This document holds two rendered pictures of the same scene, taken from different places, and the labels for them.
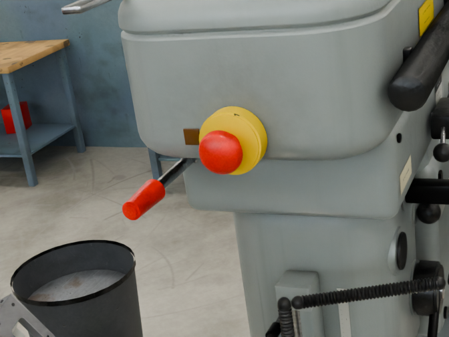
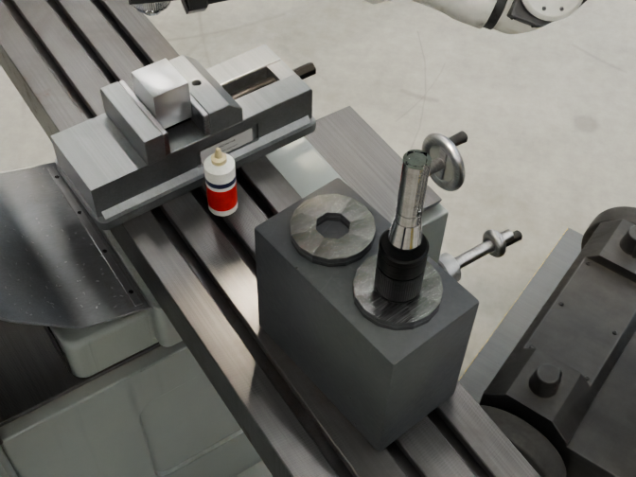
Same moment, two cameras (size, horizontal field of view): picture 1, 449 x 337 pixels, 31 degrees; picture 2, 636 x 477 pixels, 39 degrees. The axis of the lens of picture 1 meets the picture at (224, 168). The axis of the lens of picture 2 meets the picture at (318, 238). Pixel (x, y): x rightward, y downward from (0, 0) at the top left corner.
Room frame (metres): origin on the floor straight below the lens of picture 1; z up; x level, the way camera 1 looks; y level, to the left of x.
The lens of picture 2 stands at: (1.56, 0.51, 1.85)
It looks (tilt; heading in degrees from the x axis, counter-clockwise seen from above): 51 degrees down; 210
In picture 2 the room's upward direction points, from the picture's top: 2 degrees clockwise
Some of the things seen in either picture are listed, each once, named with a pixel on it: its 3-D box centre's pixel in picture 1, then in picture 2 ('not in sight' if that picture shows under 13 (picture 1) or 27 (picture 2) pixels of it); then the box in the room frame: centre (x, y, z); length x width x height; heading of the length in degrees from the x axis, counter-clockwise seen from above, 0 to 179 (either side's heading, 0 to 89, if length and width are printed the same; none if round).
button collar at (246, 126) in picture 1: (232, 140); not in sight; (0.69, -0.01, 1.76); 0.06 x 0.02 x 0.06; 65
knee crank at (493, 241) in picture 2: not in sight; (478, 252); (0.48, 0.24, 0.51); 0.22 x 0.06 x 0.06; 155
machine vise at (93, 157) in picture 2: not in sight; (185, 118); (0.86, -0.11, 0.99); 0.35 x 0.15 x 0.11; 157
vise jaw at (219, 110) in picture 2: not in sight; (200, 92); (0.84, -0.10, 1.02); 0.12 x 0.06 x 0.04; 67
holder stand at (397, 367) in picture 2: not in sight; (359, 310); (1.05, 0.27, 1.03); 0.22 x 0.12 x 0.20; 71
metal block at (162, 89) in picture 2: not in sight; (162, 95); (0.89, -0.12, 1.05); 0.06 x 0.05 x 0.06; 67
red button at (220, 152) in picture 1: (222, 150); not in sight; (0.67, 0.00, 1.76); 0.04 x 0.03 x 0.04; 65
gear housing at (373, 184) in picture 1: (325, 122); not in sight; (0.93, -0.13, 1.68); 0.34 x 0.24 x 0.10; 155
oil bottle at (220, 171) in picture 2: not in sight; (220, 178); (0.93, 0.00, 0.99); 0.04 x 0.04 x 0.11
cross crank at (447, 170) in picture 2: not in sight; (428, 169); (0.44, 0.10, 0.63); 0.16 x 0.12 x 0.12; 155
